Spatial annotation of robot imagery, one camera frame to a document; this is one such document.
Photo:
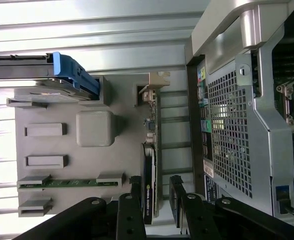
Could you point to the silver computer case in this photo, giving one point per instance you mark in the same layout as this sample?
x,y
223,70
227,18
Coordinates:
x,y
236,125

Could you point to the green RAM stick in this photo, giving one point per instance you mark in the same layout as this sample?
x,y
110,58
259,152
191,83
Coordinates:
x,y
72,183

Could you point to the grey plastic parts rack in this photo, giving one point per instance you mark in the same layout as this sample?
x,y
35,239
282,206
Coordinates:
x,y
87,162

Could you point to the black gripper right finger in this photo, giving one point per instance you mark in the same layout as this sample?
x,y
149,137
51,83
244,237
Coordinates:
x,y
194,217

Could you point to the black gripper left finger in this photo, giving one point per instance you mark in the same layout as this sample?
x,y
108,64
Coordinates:
x,y
131,220

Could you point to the hard disk in blue carrier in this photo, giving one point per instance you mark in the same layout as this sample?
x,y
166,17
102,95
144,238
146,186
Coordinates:
x,y
67,67

